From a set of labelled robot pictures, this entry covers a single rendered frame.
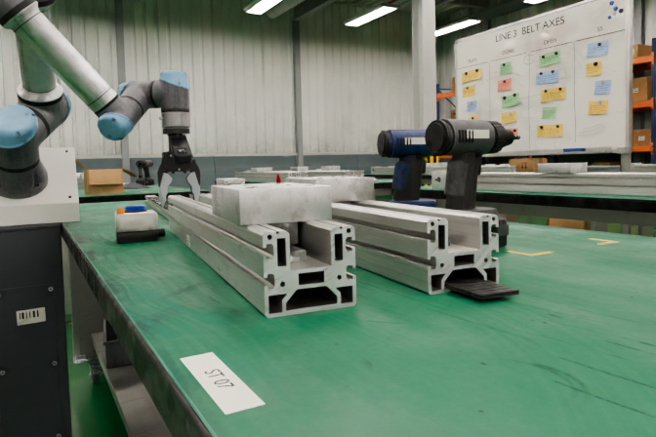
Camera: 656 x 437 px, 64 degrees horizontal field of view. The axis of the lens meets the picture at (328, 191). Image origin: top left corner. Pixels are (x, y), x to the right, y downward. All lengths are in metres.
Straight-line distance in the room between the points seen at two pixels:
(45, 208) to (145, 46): 11.14
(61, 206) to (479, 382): 1.47
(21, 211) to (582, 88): 3.32
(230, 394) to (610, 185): 2.07
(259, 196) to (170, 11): 12.48
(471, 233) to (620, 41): 3.24
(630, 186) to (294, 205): 1.82
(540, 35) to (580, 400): 3.89
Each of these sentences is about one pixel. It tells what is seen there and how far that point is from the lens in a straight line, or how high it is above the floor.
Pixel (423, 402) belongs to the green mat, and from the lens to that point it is 0.36.
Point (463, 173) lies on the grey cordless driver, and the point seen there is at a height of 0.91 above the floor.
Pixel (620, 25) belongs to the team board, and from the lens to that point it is 3.85.
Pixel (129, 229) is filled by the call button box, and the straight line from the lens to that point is 1.15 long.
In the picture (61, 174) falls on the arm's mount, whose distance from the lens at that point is 1.81.
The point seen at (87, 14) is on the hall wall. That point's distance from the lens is 12.68.
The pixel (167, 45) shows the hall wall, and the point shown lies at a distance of 12.87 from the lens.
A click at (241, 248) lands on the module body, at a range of 0.61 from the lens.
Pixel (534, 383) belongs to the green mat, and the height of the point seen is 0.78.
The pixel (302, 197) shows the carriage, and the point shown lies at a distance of 0.61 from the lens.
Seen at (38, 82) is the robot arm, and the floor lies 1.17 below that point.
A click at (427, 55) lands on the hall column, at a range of 9.47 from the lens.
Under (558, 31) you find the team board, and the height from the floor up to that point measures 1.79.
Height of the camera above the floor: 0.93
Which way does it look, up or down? 3 degrees down
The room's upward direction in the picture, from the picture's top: 1 degrees counter-clockwise
